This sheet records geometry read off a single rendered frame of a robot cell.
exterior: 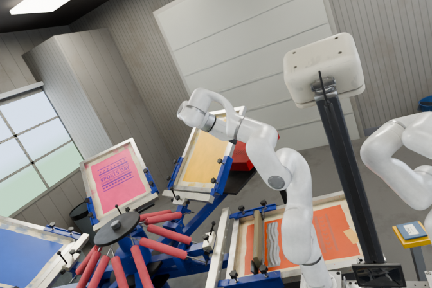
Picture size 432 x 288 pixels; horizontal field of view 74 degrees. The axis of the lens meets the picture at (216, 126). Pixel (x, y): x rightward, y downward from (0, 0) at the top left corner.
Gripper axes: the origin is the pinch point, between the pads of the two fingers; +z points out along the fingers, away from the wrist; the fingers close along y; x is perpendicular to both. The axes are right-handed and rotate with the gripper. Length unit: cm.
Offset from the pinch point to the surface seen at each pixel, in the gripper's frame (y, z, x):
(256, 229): -47, 55, -29
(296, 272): -15, 61, -43
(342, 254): -5, 79, -27
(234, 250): -56, 51, -44
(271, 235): -47, 67, -29
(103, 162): -216, -23, -15
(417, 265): 12, 112, -20
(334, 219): -22, 89, -9
